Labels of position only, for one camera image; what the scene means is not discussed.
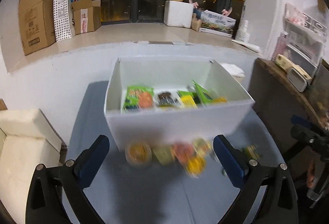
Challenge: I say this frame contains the large cardboard box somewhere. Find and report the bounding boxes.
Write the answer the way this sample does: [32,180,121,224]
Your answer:
[18,0,56,55]

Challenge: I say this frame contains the green jelly cup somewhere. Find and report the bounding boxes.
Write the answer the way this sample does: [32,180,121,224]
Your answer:
[152,145,175,166]

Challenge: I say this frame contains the clear drawer organizer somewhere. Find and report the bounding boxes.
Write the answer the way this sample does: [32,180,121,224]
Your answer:
[272,3,327,77]

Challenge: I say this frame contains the red lid jelly cup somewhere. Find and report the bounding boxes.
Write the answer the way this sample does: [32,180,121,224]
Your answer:
[138,92,153,108]

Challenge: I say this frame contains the brown translucent container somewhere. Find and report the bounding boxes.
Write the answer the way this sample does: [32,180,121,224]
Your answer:
[308,59,329,117]

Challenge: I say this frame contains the dark seaweed clear packet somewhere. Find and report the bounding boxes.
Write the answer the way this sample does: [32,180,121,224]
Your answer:
[156,91,181,107]

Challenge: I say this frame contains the white storage box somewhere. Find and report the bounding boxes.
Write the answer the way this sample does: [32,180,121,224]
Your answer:
[104,57,254,150]

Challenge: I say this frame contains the white alarm clock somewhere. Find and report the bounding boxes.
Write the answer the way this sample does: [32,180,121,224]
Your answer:
[287,70,307,93]

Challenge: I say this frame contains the printed landscape carton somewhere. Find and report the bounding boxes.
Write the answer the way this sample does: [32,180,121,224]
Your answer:
[199,10,236,38]

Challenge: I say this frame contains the person right hand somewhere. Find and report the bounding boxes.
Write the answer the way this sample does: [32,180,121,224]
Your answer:
[306,158,315,188]

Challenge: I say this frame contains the tissue box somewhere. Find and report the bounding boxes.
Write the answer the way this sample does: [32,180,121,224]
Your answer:
[220,63,245,78]

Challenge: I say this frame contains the pink jelly cup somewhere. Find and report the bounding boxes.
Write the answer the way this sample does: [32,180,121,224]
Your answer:
[172,142,195,165]

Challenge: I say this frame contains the cream patterned small box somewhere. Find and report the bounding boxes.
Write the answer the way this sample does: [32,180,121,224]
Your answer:
[274,54,312,80]

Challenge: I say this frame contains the white spray bottle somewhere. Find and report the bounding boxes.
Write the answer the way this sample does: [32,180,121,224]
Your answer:
[235,20,250,43]

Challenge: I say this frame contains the orange lid jelly cup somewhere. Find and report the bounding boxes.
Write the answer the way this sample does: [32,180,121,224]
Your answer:
[125,142,152,167]

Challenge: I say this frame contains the small open cardboard box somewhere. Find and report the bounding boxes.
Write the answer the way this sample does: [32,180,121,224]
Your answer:
[71,0,102,34]

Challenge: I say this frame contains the white foam box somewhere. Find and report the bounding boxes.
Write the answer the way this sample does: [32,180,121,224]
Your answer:
[163,0,193,28]

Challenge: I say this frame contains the pale yellow jelly cup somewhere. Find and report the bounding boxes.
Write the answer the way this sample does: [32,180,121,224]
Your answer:
[192,138,212,157]

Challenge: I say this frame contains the green seaweed snack pack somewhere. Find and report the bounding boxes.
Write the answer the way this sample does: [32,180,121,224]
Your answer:
[123,86,154,110]

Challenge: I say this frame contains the cream leather sofa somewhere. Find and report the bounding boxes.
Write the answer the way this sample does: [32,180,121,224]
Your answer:
[1,109,62,223]

